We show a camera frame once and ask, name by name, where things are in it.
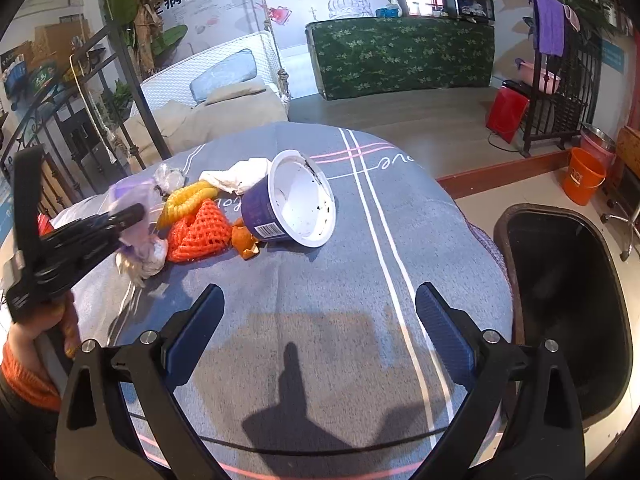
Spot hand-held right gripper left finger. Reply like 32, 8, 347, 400
54, 283, 226, 480

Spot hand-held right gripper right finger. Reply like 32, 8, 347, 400
415, 281, 587, 480

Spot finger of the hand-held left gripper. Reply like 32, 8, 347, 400
12, 146, 47, 267
35, 204, 147, 302

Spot purple tinted plastic bag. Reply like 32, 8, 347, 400
106, 177, 169, 287

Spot orange foam fruit net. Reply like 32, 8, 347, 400
166, 199, 234, 264

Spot orange peel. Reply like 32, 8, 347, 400
231, 225, 265, 260

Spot yellow foam fruit net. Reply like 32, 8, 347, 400
156, 181, 220, 231

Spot black trash bin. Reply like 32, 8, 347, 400
494, 203, 635, 429

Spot white cloth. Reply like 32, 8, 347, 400
199, 157, 273, 197

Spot purple white plastic cup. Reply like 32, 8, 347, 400
241, 150, 337, 249

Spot person's left forearm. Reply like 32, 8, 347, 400
0, 332, 64, 412

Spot person's left hand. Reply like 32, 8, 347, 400
4, 290, 82, 359

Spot green round tin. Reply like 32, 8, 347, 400
30, 60, 59, 94

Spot black metal railing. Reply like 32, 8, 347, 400
0, 20, 172, 222

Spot brown cardboard box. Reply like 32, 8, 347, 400
35, 22, 91, 62

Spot white swing chair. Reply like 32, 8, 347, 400
140, 31, 292, 127

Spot beige blanket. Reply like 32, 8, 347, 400
124, 80, 289, 162

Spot orange bucket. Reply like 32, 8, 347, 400
562, 147, 607, 207

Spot rolling stool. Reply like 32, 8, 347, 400
600, 194, 640, 262

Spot banana plant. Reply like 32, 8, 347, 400
92, 0, 192, 77

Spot blue grey cushion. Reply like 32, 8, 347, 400
190, 49, 257, 104

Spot red bag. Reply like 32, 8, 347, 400
486, 85, 530, 144

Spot pink bucket with metal bowl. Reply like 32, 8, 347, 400
580, 122, 619, 162

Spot black metal rack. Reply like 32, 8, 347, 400
520, 0, 604, 159

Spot brown patterned case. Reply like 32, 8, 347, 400
615, 127, 640, 172

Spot small pink basin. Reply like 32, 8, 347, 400
515, 60, 562, 94

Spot green patterned cabinet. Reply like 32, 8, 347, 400
306, 15, 496, 101

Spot purple towel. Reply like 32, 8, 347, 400
531, 0, 566, 57

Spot white hanging cord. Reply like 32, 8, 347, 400
70, 52, 119, 167

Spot large wall poster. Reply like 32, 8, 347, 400
150, 0, 401, 57

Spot blue wall sign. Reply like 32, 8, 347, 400
600, 40, 626, 72

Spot black picture frame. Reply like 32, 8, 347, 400
445, 0, 496, 22

